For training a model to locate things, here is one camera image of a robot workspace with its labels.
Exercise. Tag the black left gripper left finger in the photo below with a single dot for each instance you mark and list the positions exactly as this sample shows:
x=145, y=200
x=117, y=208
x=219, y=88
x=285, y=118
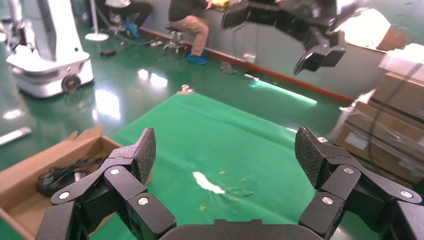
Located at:
x=126, y=185

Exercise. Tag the white plastic wrapped bundle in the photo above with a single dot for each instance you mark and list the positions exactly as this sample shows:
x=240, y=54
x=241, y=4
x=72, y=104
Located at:
x=404, y=61

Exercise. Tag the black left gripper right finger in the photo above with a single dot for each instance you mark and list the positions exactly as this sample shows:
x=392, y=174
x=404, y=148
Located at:
x=348, y=185

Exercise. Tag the white wheeled robot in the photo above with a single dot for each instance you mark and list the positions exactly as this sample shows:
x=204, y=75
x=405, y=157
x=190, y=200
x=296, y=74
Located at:
x=49, y=59

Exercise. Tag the grey office stool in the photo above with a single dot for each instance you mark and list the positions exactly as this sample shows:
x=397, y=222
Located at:
x=175, y=41

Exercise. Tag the small brown cardboard box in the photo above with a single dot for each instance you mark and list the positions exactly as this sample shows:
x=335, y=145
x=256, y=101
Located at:
x=394, y=39

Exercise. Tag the person in khaki trousers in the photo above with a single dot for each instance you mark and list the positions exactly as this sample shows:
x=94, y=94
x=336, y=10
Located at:
x=192, y=26

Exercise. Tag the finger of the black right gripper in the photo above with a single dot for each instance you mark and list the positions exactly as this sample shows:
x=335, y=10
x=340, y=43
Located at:
x=323, y=56
x=236, y=15

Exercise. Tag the white stand with round base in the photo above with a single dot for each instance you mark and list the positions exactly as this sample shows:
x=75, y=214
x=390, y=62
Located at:
x=96, y=34

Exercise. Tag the green table cloth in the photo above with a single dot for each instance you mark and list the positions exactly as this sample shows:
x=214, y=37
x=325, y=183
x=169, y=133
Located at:
x=215, y=132

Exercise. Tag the large wrapped cardboard carton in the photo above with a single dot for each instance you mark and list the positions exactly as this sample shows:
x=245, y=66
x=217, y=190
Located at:
x=374, y=145

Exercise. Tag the open brown cardboard box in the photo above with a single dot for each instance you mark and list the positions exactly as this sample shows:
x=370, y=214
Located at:
x=20, y=195

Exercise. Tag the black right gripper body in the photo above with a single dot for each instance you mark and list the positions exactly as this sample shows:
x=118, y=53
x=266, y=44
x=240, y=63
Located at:
x=298, y=16

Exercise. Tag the white wall socket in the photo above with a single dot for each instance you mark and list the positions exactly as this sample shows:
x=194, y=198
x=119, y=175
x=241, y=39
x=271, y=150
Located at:
x=248, y=58

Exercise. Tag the person in dark trousers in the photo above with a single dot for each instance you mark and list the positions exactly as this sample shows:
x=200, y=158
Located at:
x=132, y=13

